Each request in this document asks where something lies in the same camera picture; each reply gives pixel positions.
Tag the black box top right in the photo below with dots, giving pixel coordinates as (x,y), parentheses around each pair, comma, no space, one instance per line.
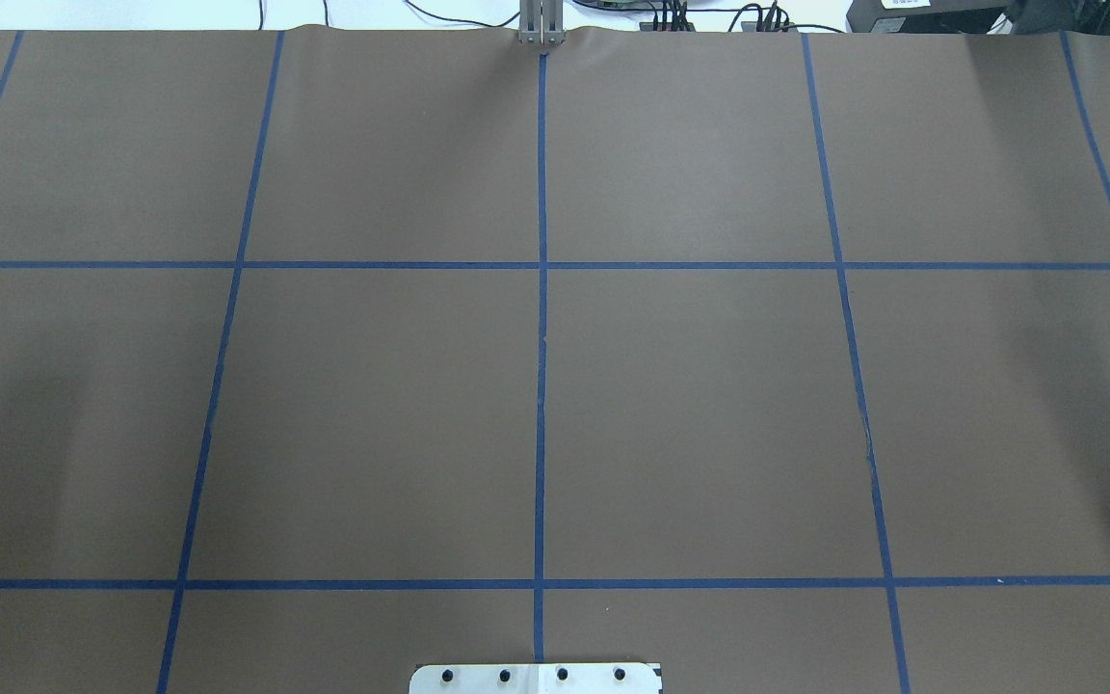
(979,17)

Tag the white metal base plate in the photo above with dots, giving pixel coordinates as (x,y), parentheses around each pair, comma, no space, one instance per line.
(566,677)

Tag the grey aluminium frame post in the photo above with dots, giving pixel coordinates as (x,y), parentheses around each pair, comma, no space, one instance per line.
(541,22)

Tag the black cable hub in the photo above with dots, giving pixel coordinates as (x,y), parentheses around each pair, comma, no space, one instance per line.
(669,17)

